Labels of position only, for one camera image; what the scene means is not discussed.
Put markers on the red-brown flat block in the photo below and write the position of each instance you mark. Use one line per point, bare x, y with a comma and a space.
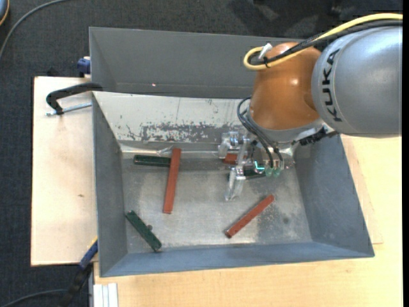
250, 216
172, 181
230, 158

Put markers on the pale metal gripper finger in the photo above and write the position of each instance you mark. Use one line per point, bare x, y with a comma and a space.
236, 184
230, 141

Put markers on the dark green flat block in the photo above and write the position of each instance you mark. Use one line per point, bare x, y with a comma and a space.
143, 231
151, 160

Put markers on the grey metal bin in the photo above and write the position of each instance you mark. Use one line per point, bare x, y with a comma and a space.
204, 203

